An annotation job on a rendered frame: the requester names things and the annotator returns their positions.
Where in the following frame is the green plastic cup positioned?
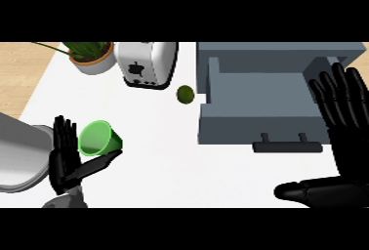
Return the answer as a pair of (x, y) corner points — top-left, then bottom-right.
(76, 119), (124, 157)

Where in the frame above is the blue-grey drawer front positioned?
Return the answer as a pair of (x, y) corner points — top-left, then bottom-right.
(196, 103), (338, 146)

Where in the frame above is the dark green avocado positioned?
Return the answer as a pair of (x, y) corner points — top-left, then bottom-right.
(174, 84), (196, 105)

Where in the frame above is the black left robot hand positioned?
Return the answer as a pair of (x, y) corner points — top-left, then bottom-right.
(47, 114), (124, 196)

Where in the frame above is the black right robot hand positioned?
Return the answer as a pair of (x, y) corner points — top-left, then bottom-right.
(273, 62), (369, 209)

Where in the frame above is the white toaster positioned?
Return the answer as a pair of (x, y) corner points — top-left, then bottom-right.
(113, 41), (180, 91)

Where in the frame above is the black drawer handle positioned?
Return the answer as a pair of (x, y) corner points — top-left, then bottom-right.
(251, 132), (324, 154)

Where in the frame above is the blue-grey cabinet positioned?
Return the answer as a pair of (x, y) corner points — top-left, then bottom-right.
(194, 41), (369, 96)

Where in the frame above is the potted plant in white pot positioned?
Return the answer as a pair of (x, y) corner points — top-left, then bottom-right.
(31, 41), (118, 76)

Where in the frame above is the blue-grey open drawer box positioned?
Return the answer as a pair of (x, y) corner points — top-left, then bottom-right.
(205, 56), (335, 106)

